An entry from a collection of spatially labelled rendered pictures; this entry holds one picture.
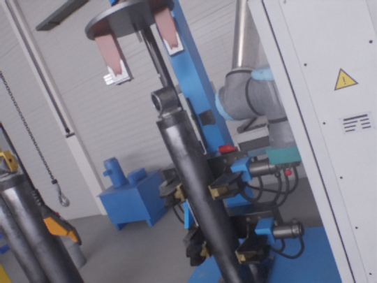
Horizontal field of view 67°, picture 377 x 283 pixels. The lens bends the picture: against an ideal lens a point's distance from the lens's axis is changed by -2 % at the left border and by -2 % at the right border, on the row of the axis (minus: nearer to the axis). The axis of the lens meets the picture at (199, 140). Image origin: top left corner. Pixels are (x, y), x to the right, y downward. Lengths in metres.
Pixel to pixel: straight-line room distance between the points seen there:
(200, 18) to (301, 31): 3.13
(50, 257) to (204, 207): 1.32
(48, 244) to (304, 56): 2.29
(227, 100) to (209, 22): 2.80
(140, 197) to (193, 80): 2.36
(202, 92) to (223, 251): 1.13
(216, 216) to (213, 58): 2.36
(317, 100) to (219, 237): 1.40
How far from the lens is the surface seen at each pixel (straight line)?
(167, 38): 1.86
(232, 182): 1.72
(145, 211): 4.25
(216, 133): 2.22
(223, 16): 3.79
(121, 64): 1.89
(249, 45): 1.19
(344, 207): 0.95
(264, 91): 0.99
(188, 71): 2.21
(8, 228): 2.88
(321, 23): 0.80
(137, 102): 4.54
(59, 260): 2.67
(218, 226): 2.00
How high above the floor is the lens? 1.58
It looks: 10 degrees down
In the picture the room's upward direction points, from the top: 22 degrees counter-clockwise
